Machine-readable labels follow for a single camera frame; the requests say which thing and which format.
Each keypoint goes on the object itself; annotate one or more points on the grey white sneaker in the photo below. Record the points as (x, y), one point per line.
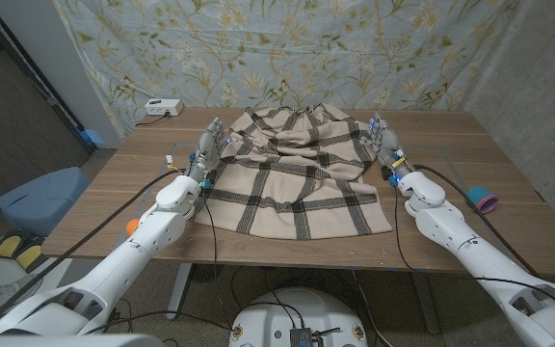
(3, 291)

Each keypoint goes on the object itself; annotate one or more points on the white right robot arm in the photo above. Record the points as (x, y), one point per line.
(460, 236)

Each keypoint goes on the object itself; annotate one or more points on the dark round floor object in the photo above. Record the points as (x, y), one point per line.
(206, 273)

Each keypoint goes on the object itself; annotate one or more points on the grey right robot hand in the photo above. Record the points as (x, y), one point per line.
(387, 144)

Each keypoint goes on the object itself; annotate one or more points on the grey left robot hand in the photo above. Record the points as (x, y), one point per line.
(206, 152)

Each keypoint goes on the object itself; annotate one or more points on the white table leg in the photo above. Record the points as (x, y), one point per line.
(179, 289)

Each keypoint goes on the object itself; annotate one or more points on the black yellow slipper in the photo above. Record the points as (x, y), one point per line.
(5, 246)
(29, 256)

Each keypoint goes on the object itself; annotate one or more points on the floral printed backdrop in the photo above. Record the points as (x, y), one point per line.
(282, 48)

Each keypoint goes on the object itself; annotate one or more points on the orange and green cup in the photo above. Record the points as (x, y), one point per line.
(132, 225)

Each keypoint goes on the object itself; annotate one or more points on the beige plaid scarf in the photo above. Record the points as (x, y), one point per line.
(282, 193)

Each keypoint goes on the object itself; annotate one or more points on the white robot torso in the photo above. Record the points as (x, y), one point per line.
(297, 313)

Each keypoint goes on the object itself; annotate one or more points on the white power strip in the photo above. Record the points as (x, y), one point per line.
(163, 107)

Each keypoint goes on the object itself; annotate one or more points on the blue tape patch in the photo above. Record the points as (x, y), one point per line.
(93, 137)

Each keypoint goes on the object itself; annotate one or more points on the blue padded stool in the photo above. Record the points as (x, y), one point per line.
(41, 200)

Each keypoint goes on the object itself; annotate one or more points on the grey table leg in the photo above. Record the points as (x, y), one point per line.
(427, 303)

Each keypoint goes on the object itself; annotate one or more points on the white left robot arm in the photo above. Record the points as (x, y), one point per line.
(128, 255)

